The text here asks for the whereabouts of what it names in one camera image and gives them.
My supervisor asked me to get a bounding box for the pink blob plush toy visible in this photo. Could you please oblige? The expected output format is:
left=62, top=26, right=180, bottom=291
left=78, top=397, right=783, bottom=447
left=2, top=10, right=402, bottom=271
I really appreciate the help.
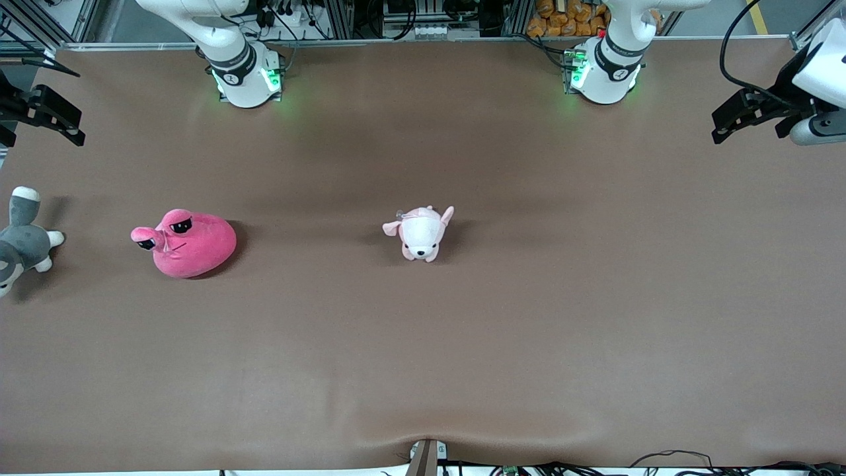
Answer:
left=130, top=209, right=237, bottom=279

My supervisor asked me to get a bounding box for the orange toy pile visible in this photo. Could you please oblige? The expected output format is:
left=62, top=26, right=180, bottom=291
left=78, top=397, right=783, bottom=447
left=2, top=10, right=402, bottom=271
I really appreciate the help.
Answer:
left=527, top=0, right=663, bottom=38

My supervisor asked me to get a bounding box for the grey white husky plush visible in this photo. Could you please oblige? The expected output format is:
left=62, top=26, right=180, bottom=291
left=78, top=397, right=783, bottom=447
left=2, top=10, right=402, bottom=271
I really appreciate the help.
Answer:
left=0, top=186, right=65, bottom=298

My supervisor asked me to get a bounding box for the white pink dog plush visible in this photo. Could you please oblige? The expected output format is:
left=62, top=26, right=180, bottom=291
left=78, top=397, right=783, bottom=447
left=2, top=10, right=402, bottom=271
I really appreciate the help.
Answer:
left=382, top=206, right=455, bottom=263

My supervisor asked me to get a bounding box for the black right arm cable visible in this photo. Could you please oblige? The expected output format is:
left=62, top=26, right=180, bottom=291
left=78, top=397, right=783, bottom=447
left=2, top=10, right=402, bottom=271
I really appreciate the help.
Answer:
left=0, top=56, right=81, bottom=78

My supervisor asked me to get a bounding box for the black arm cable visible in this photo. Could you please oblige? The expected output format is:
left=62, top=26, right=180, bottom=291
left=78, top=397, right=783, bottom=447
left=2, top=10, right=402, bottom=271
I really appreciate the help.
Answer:
left=718, top=0, right=802, bottom=110
left=0, top=56, right=81, bottom=78

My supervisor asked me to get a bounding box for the aluminium corner bracket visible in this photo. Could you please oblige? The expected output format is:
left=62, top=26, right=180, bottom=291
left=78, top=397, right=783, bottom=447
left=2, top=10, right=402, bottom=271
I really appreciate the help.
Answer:
left=790, top=20, right=827, bottom=52

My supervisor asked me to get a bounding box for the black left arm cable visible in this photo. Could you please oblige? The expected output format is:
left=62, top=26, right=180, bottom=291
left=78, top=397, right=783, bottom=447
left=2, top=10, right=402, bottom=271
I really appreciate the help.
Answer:
left=718, top=0, right=802, bottom=110

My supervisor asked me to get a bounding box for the aluminium frame post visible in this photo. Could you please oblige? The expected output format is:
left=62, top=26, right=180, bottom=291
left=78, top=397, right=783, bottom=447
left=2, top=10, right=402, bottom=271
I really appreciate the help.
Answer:
left=504, top=0, right=533, bottom=38
left=325, top=0, right=355, bottom=40

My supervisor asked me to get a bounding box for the aluminium table edge rail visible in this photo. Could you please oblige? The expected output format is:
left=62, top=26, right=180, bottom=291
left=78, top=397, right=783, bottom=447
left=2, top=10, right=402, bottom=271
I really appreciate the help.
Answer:
left=56, top=34, right=794, bottom=52

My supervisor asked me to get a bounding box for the black cable bundle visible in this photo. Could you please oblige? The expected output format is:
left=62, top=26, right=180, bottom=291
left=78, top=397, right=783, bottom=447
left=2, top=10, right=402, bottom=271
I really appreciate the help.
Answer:
left=456, top=450, right=846, bottom=476

